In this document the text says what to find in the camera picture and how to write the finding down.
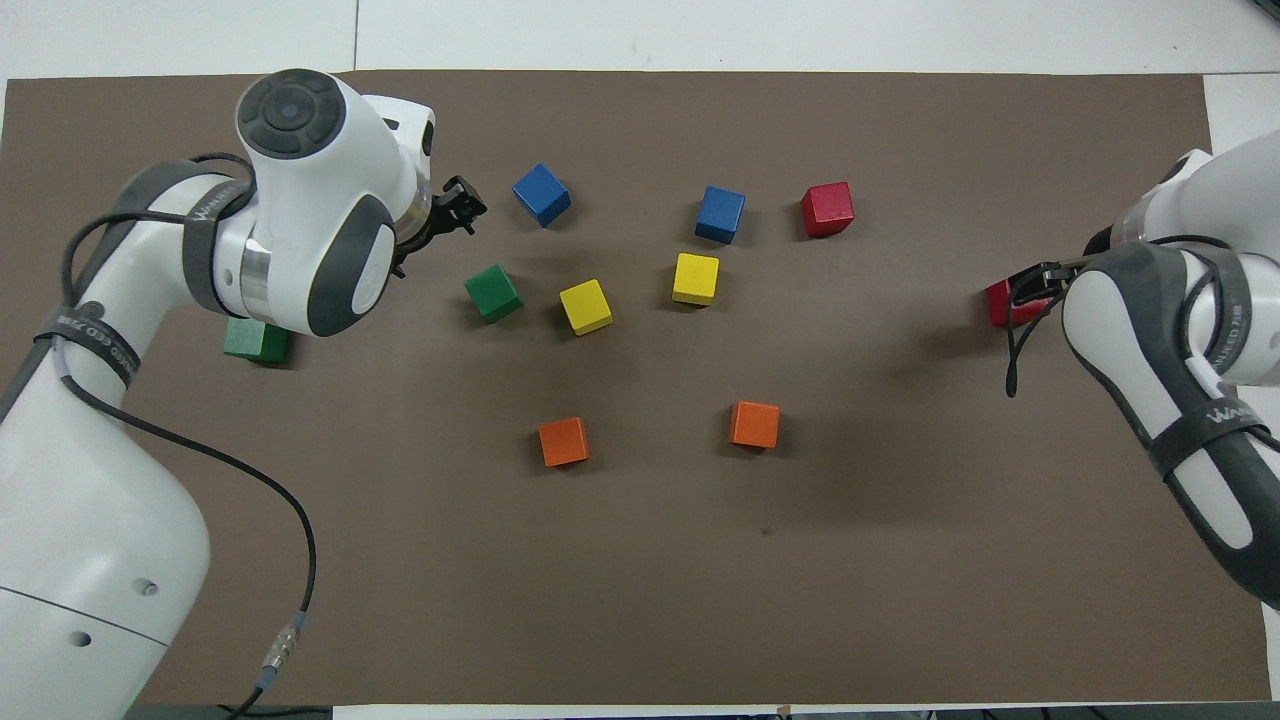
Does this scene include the red wooden cube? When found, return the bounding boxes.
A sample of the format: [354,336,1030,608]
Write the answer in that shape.
[800,181,857,239]
[985,278,1051,329]

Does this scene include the blue wooden cube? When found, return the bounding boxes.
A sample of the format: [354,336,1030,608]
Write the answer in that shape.
[694,185,747,246]
[512,163,573,229]

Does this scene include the orange wooden cube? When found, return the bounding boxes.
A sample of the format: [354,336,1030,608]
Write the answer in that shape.
[538,417,591,468]
[729,400,782,450]

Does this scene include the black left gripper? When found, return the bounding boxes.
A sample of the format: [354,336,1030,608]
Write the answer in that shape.
[395,176,489,281]

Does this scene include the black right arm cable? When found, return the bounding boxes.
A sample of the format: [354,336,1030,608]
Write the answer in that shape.
[1004,235,1280,446]

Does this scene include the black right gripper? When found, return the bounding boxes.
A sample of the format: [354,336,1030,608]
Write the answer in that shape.
[1010,255,1091,329]

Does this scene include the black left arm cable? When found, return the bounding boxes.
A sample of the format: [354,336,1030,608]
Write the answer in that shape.
[58,150,318,720]

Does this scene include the brown table mat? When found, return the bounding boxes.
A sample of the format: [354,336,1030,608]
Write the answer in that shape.
[0,68,1271,706]

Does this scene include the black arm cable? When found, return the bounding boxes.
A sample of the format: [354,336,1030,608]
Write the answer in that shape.
[1004,235,1280,446]
[58,150,318,720]

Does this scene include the yellow wooden cube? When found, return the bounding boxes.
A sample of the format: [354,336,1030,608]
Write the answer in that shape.
[671,252,721,307]
[558,279,614,337]

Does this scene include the green wooden cube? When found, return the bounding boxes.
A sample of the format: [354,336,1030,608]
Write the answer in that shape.
[463,263,524,324]
[222,315,291,363]

